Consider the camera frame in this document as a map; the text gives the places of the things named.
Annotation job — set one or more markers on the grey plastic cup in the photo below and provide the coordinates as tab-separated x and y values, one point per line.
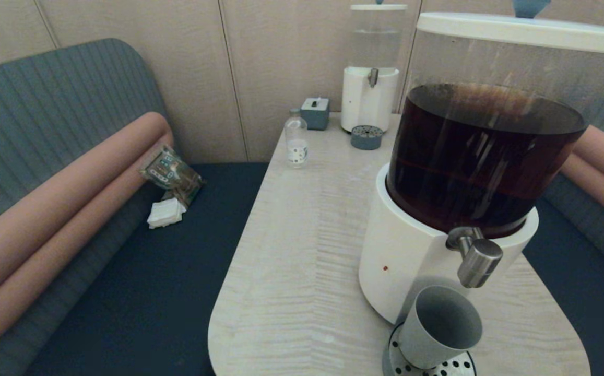
427	339

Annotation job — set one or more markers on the clear plastic bottle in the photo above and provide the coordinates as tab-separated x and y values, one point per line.
296	146

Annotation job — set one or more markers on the grey-blue square box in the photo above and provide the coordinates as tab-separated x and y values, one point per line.
315	115

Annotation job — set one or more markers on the small blue drip tray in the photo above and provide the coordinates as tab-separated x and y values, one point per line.
367	140

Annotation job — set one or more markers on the small white water dispenser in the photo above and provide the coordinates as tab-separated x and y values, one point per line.
367	104

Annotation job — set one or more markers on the large white tea dispenser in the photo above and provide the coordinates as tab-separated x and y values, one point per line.
411	250

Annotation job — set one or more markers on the clear snack packet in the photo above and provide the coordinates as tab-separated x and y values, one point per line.
171	175

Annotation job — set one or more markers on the small metal dispenser tap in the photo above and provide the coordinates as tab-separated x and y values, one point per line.
372	77

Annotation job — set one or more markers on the white paper napkins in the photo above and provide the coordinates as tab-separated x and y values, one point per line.
166	214

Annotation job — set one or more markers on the dark blue seat cushion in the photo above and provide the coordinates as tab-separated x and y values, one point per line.
166	292
583	313

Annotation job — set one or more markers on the large metal dispenser tap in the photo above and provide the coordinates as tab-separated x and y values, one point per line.
482	261

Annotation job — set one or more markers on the small white dispenser lid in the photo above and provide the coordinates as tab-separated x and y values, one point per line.
379	7

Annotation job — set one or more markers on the round metal drip tray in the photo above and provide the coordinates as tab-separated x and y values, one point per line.
458	365

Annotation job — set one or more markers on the large white dispenser lid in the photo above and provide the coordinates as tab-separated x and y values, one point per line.
516	28

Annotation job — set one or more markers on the grey ribbed sofa backrest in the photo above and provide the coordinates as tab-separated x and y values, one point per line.
46	104
583	224

